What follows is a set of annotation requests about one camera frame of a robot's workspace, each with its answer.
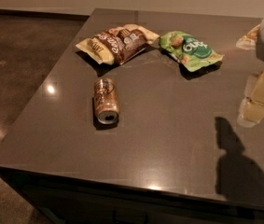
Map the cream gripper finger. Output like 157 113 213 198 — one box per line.
237 70 264 128
244 74 258 97

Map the orange soda can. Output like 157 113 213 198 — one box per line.
93 78 120 125

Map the pale yellow snack bag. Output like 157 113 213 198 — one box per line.
236 25 260 50

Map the green snack bag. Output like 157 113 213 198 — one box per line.
159 31 223 72

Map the brown and cream snack bag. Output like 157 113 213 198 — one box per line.
76 24 160 65

